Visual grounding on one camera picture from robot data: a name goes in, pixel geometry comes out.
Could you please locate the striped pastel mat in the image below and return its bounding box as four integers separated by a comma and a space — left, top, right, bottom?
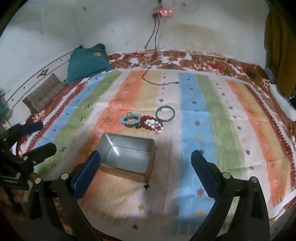
22, 70, 296, 234

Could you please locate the white cloth roll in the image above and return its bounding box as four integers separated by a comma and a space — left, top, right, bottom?
269, 84, 296, 121

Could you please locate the metal tin box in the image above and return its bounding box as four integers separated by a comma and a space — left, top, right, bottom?
95, 133, 156, 183

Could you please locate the metal bed frame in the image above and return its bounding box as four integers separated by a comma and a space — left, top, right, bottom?
5, 50, 77, 106

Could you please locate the dark red bead bracelet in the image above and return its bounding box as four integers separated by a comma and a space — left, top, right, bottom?
139, 115, 164, 131

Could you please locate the yellow curtain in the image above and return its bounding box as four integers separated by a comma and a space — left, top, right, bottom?
265, 8, 296, 98

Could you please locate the power strip with red lights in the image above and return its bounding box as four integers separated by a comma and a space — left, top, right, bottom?
152, 8, 173, 19

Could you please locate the light blue bead bracelet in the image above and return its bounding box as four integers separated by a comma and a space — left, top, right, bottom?
120, 113, 142, 126

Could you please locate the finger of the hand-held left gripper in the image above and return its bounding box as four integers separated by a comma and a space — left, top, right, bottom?
0, 121, 44, 141
20, 142, 57, 172

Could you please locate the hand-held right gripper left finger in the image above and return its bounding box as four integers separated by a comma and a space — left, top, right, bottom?
24, 151, 102, 241

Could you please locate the black cable with plug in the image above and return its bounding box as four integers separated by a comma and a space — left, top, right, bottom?
142, 20, 180, 86

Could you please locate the white cable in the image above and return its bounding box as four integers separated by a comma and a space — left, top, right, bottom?
129, 51, 164, 68

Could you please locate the green jade bangle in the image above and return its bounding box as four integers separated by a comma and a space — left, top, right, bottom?
155, 105, 175, 122

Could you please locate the grey striped folded cloth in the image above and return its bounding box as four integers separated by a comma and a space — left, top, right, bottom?
22, 73, 67, 114

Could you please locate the yellow and brown bead bracelet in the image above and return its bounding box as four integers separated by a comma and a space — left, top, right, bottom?
124, 118, 142, 130

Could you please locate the white and pink bead bracelet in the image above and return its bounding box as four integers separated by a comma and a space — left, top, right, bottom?
147, 118, 164, 133

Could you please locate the teal cloth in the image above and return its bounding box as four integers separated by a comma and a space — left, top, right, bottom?
66, 43, 114, 85

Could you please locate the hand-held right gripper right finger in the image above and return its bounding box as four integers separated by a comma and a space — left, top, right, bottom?
183, 149, 271, 241

